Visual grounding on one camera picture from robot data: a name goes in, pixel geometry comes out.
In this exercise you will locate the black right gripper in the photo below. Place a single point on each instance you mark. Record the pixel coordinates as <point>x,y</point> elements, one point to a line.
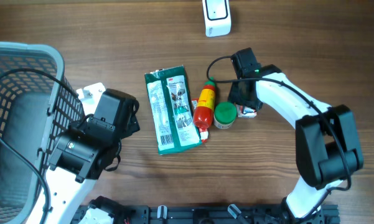
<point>233,95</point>

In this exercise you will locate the light green wipes packet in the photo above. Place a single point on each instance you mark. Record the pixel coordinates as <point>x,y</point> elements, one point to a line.
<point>245,112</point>

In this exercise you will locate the green lid jar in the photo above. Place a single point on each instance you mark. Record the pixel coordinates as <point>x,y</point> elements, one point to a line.
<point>224,115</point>

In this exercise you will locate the chilli sauce bottle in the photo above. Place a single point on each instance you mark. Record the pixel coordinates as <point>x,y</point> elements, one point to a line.
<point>203,114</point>

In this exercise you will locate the red sachet packet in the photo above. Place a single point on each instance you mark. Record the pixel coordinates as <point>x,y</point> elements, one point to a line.
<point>203,132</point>

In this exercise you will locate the green 3M glove packet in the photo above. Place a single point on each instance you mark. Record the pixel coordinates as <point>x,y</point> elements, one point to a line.
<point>168,94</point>

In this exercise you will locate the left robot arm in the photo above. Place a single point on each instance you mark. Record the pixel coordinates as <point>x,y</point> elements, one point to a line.
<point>83,151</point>

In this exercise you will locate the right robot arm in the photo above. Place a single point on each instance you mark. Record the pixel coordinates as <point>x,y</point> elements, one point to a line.
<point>328,149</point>

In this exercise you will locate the white barcode scanner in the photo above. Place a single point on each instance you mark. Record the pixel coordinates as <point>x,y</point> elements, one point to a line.
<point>217,17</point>

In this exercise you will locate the grey plastic basket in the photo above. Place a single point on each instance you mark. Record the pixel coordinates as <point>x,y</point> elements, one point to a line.
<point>33,111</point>

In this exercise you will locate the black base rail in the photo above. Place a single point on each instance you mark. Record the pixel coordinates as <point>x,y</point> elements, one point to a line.
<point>329,214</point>

